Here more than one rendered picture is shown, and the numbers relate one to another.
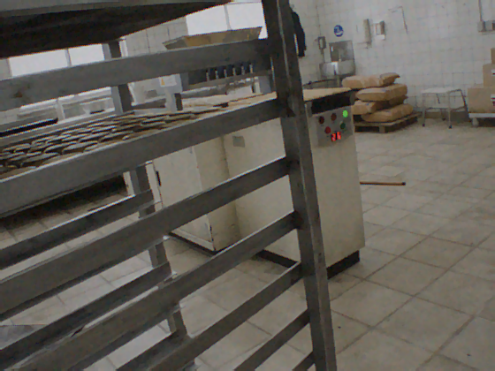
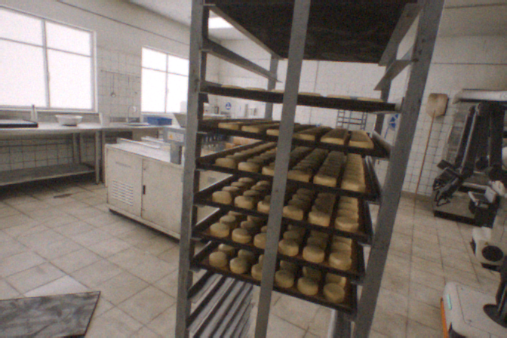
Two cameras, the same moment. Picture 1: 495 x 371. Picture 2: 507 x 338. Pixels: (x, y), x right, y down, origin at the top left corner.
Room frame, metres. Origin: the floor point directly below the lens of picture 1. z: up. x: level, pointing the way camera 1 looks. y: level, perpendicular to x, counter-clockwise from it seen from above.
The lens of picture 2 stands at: (-0.11, 0.83, 1.47)
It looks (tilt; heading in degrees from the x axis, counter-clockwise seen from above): 12 degrees down; 333
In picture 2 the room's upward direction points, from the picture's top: 6 degrees clockwise
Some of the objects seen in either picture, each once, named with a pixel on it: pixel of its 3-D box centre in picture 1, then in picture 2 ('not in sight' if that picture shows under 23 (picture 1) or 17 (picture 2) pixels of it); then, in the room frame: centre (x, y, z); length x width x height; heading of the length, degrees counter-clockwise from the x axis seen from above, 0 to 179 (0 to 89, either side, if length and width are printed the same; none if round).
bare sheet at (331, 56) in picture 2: not in sight; (320, 40); (0.62, 0.29, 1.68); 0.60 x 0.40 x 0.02; 135
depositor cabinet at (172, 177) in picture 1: (201, 170); (167, 186); (3.21, 0.30, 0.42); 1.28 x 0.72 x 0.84; 34
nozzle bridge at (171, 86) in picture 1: (222, 84); (200, 143); (2.82, 0.04, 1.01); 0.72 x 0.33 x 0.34; 124
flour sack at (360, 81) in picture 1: (369, 80); (244, 140); (6.02, -1.86, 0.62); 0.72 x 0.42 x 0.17; 41
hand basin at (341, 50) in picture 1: (338, 59); (225, 123); (6.96, -1.72, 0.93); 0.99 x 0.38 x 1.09; 34
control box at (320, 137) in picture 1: (331, 125); not in sight; (2.09, -0.44, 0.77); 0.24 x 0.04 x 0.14; 124
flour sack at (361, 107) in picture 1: (358, 105); not in sight; (5.93, -1.64, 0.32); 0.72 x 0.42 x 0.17; 39
